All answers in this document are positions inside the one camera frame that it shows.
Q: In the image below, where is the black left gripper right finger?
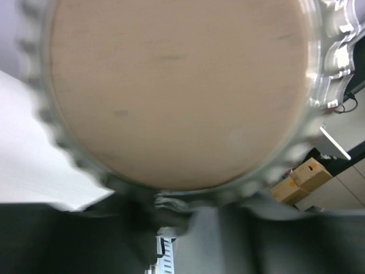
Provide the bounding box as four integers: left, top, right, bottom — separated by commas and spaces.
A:
173, 205, 364, 273

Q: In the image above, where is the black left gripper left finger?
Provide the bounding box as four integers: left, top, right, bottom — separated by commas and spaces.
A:
0, 196, 160, 274

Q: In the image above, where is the cream ribbed cup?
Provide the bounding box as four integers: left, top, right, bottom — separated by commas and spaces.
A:
18, 1, 364, 213

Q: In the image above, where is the cardboard box lower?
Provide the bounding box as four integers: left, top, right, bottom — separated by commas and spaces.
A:
270, 176, 309, 206

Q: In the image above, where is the cardboard box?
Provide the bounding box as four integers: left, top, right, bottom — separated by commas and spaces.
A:
270, 176, 309, 206
290, 158, 332, 192

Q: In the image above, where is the cardboard box upper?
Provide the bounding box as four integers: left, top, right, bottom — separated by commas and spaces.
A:
290, 158, 332, 192

